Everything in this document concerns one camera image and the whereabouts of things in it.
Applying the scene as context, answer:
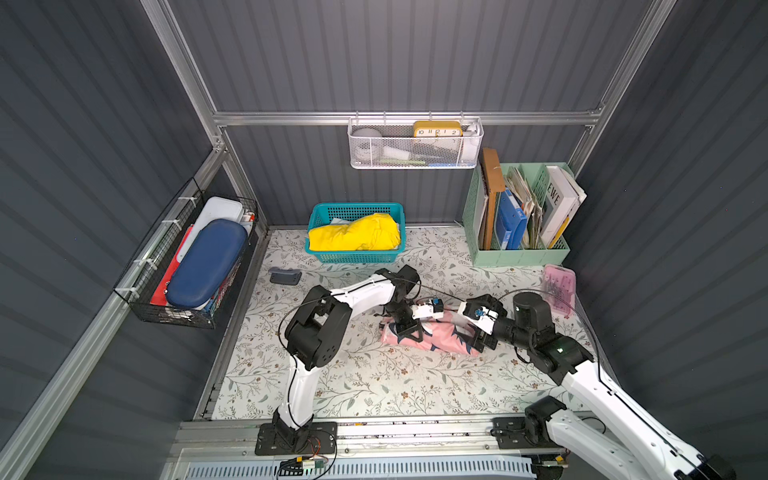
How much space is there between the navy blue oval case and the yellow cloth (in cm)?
31

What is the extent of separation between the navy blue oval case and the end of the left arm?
0.40 meters

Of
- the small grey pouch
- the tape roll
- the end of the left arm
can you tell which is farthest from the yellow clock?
the small grey pouch

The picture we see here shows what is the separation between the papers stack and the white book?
0.07 feet

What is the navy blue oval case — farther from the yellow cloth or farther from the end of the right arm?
the end of the right arm

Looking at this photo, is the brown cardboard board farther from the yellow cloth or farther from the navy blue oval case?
the navy blue oval case

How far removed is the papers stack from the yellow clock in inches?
11.2

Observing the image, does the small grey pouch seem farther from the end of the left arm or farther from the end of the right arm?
the end of the right arm

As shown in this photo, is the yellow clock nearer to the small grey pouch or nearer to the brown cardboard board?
the brown cardboard board

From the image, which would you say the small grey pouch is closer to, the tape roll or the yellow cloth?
the yellow cloth

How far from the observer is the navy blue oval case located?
0.64 m

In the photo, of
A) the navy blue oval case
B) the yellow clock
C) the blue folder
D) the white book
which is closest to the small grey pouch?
Answer: the navy blue oval case

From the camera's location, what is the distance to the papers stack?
975mm

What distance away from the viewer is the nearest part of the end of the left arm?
0.80 m

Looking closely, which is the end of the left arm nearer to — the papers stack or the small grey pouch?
the small grey pouch
